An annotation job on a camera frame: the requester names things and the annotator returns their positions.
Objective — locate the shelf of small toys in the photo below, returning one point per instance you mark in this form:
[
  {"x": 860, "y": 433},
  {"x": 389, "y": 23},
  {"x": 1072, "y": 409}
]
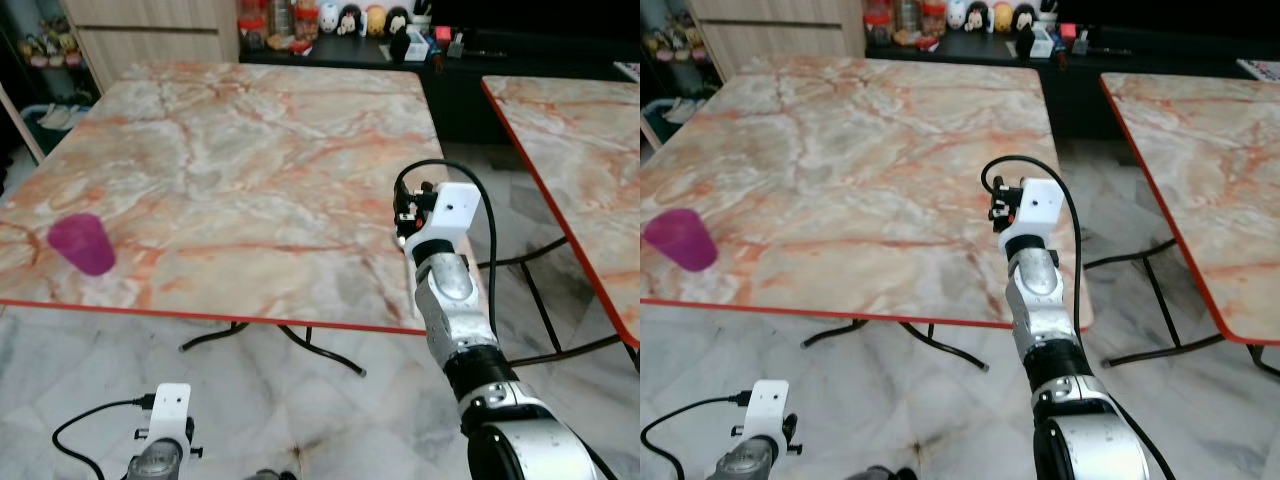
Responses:
[
  {"x": 48, "y": 42},
  {"x": 668, "y": 40}
]

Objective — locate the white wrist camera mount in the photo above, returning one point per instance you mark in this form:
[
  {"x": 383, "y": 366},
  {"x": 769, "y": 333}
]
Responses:
[
  {"x": 768, "y": 405},
  {"x": 1040, "y": 205},
  {"x": 452, "y": 208},
  {"x": 168, "y": 408}
]

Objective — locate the black television screen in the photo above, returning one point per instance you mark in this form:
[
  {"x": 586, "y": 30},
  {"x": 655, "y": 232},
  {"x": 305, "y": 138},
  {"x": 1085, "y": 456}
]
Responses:
[
  {"x": 540, "y": 25},
  {"x": 1170, "y": 25}
]

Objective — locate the basket with white shoes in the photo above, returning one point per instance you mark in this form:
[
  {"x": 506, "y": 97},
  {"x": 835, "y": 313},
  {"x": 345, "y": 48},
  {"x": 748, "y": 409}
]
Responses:
[
  {"x": 672, "y": 112},
  {"x": 58, "y": 118}
]

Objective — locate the white and blue box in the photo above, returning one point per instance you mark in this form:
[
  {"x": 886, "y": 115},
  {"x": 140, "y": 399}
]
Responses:
[
  {"x": 420, "y": 46},
  {"x": 1043, "y": 42}
]

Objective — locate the dark robot foot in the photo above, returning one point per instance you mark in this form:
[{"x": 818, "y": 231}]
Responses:
[
  {"x": 268, "y": 474},
  {"x": 890, "y": 473}
]

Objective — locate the red-lidded snack jar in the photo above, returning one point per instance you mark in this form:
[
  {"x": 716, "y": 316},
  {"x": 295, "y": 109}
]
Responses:
[
  {"x": 878, "y": 22},
  {"x": 251, "y": 24}
]

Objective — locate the black standing figure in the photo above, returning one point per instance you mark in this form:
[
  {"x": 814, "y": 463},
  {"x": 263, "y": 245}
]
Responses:
[
  {"x": 1026, "y": 43},
  {"x": 400, "y": 46}
]

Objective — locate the light wooden cabinet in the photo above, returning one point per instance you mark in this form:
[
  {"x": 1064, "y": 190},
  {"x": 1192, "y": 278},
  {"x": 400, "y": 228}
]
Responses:
[
  {"x": 150, "y": 35},
  {"x": 780, "y": 30}
]

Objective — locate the black round-eared plush toy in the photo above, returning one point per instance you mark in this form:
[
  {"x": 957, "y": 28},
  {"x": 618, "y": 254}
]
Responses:
[
  {"x": 397, "y": 19},
  {"x": 1024, "y": 17}
]

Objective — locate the large marble red-edged table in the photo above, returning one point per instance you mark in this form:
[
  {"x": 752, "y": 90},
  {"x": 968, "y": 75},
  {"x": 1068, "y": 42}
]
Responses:
[
  {"x": 250, "y": 170},
  {"x": 850, "y": 165}
]

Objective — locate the white plush toy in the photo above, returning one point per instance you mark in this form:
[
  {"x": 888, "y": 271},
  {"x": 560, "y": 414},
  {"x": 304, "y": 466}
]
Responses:
[
  {"x": 329, "y": 16},
  {"x": 957, "y": 14}
]

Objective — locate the marble red-edged side table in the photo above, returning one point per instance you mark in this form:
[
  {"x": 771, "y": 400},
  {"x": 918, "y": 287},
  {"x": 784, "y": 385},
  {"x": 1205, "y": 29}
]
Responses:
[
  {"x": 1210, "y": 170},
  {"x": 585, "y": 160}
]

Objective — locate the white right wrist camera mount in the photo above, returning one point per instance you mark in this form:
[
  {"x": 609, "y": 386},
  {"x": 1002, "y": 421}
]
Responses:
[
  {"x": 1040, "y": 205},
  {"x": 452, "y": 208}
]

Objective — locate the black-haired plush toy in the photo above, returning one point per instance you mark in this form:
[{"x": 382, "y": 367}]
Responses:
[
  {"x": 978, "y": 17},
  {"x": 350, "y": 19}
]

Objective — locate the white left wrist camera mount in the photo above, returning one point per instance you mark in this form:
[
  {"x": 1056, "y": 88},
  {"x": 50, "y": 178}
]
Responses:
[
  {"x": 168, "y": 408},
  {"x": 768, "y": 405}
]

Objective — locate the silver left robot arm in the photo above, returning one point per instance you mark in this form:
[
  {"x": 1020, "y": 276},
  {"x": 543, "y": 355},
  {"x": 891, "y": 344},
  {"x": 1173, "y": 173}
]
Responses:
[
  {"x": 752, "y": 462},
  {"x": 158, "y": 462}
]

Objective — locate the yellow plush toy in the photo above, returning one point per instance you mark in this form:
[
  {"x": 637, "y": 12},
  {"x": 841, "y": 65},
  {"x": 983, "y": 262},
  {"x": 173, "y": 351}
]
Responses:
[
  {"x": 1002, "y": 17},
  {"x": 375, "y": 20}
]

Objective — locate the black metal table legs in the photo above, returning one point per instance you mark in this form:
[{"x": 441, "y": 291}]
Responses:
[
  {"x": 945, "y": 348},
  {"x": 1160, "y": 300},
  {"x": 538, "y": 305},
  {"x": 318, "y": 350}
]

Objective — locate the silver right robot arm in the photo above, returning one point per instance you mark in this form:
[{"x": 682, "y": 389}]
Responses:
[
  {"x": 455, "y": 310},
  {"x": 1045, "y": 310}
]

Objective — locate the purple plastic cup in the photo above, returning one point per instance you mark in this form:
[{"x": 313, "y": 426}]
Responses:
[
  {"x": 82, "y": 245},
  {"x": 682, "y": 241}
]

